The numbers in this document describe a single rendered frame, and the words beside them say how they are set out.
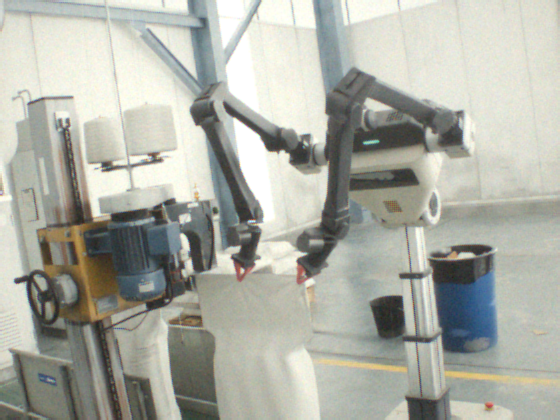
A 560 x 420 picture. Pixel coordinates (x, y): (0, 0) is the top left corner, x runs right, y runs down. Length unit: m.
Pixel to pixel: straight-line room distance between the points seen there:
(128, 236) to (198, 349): 1.08
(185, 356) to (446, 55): 8.09
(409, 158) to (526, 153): 7.82
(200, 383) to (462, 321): 1.90
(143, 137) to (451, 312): 2.67
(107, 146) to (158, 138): 0.27
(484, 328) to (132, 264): 2.76
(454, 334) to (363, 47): 7.48
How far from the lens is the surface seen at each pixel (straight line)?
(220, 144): 1.88
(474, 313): 4.03
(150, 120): 1.91
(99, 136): 2.13
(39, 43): 6.84
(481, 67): 9.96
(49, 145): 1.98
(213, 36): 8.13
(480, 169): 10.01
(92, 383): 2.08
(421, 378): 2.44
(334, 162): 1.64
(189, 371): 2.89
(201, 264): 2.30
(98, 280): 1.98
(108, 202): 1.82
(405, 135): 2.03
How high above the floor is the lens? 1.47
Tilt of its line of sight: 5 degrees down
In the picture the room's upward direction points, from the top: 8 degrees counter-clockwise
